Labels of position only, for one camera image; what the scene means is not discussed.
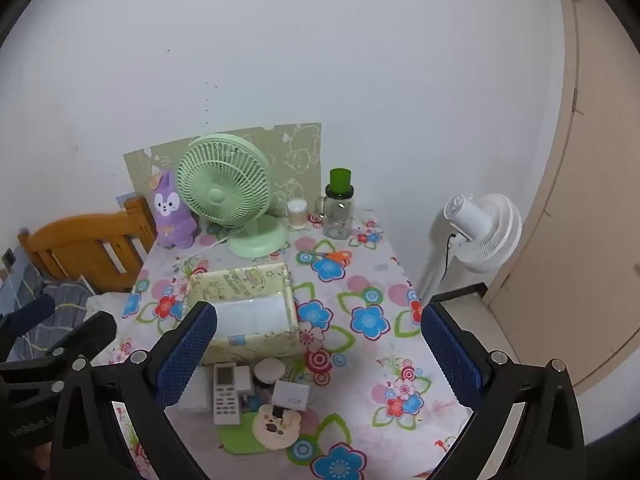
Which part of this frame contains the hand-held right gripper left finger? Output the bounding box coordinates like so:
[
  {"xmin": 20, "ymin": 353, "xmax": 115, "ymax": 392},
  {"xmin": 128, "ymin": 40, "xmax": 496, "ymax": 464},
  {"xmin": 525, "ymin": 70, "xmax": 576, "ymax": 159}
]
[{"xmin": 50, "ymin": 301, "xmax": 219, "ymax": 480}]

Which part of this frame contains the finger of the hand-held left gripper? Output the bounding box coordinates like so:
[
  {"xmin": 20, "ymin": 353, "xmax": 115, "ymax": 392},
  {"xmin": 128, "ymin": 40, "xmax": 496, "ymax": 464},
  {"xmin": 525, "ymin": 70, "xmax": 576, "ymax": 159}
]
[
  {"xmin": 30, "ymin": 311, "xmax": 117, "ymax": 367},
  {"xmin": 0, "ymin": 294, "xmax": 56, "ymax": 342}
]

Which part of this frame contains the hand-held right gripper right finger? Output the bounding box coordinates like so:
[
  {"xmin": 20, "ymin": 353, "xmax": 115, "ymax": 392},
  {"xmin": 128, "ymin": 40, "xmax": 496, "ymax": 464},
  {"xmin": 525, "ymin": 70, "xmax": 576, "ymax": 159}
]
[{"xmin": 421, "ymin": 301, "xmax": 587, "ymax": 480}]

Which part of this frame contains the white remote control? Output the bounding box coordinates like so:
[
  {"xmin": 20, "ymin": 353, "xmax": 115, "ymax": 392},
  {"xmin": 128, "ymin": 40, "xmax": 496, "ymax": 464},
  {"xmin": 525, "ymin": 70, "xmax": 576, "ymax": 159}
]
[{"xmin": 213, "ymin": 362, "xmax": 239, "ymax": 426}]

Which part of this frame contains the white round jar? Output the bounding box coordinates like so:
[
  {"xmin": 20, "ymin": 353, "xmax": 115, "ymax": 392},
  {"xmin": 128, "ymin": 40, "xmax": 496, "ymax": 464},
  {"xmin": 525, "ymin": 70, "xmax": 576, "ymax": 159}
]
[{"xmin": 252, "ymin": 358, "xmax": 287, "ymax": 391}]

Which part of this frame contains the yellow printed storage box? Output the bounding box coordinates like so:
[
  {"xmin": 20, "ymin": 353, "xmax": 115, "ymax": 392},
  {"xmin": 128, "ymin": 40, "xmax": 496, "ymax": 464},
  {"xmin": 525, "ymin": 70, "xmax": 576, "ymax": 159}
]
[{"xmin": 186, "ymin": 262, "xmax": 301, "ymax": 365}]

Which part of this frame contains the green rounded case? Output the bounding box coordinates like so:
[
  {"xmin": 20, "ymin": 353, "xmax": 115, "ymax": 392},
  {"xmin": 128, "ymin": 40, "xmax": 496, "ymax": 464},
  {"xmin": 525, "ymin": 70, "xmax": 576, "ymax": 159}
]
[{"xmin": 219, "ymin": 422, "xmax": 261, "ymax": 456}]

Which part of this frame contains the grey plaid bedding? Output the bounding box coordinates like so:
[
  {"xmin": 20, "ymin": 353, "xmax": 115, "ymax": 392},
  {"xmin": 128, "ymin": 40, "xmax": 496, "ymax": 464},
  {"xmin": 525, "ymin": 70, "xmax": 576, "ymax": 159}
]
[{"xmin": 0, "ymin": 260, "xmax": 96, "ymax": 361}]

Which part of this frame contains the wooden bed headboard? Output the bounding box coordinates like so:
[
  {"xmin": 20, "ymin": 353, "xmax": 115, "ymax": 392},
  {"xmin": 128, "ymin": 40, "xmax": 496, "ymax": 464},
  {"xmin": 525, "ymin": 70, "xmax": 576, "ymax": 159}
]
[{"xmin": 18, "ymin": 196, "xmax": 158, "ymax": 295}]

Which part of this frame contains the floral tablecloth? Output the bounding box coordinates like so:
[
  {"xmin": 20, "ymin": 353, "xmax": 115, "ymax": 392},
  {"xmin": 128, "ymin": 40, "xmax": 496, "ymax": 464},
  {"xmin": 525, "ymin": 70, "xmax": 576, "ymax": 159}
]
[{"xmin": 92, "ymin": 217, "xmax": 476, "ymax": 480}]

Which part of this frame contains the small white box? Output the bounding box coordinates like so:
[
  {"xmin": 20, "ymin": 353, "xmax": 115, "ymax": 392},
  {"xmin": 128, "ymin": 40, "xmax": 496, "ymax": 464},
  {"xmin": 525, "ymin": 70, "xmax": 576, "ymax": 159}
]
[{"xmin": 272, "ymin": 381, "xmax": 310, "ymax": 410}]

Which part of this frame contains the white standing fan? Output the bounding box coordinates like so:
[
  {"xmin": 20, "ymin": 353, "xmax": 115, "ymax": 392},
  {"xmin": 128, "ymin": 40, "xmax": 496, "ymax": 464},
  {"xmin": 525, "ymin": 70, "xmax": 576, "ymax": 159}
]
[{"xmin": 417, "ymin": 192, "xmax": 523, "ymax": 306}]

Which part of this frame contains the purple plush rabbit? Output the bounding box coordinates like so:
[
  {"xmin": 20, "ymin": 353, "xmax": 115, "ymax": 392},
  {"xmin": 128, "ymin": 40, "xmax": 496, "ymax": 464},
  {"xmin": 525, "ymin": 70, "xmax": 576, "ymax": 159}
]
[{"xmin": 151, "ymin": 170, "xmax": 199, "ymax": 250}]

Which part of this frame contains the green desk fan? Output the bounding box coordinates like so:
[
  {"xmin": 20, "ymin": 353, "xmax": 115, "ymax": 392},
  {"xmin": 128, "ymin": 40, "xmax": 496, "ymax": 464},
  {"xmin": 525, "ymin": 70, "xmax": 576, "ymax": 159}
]
[{"xmin": 176, "ymin": 133, "xmax": 290, "ymax": 259}]

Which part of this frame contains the clear cotton swab jar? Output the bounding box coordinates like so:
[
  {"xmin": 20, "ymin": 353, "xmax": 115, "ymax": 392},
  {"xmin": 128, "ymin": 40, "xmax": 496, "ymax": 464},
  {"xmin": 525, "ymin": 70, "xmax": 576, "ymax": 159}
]
[{"xmin": 286, "ymin": 199, "xmax": 308, "ymax": 231}]

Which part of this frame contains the glass mug with green lid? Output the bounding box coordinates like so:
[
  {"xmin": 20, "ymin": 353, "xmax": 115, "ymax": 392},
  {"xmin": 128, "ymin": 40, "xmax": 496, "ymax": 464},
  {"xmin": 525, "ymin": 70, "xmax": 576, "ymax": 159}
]
[{"xmin": 314, "ymin": 168, "xmax": 356, "ymax": 240}]

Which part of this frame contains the beige door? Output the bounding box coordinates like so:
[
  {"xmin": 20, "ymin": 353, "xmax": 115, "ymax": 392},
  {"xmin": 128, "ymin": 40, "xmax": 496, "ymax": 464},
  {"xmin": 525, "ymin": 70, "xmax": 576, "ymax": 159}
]
[{"xmin": 487, "ymin": 0, "xmax": 640, "ymax": 391}]

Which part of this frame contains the green printed cardboard sheet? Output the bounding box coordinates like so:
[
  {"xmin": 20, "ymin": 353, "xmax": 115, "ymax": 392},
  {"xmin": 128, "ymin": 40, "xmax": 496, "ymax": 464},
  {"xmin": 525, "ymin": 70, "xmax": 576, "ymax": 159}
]
[{"xmin": 123, "ymin": 122, "xmax": 322, "ymax": 221}]

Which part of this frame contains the black fan cable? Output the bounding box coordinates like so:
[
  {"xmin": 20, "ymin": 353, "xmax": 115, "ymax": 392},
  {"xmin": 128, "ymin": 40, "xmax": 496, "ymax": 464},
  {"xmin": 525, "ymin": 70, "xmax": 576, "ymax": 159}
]
[{"xmin": 446, "ymin": 232, "xmax": 459, "ymax": 292}]

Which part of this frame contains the white fan power cord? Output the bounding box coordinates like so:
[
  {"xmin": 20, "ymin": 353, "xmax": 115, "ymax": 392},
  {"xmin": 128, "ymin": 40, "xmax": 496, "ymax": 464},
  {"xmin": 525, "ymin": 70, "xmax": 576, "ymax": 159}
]
[{"xmin": 172, "ymin": 230, "xmax": 241, "ymax": 273}]

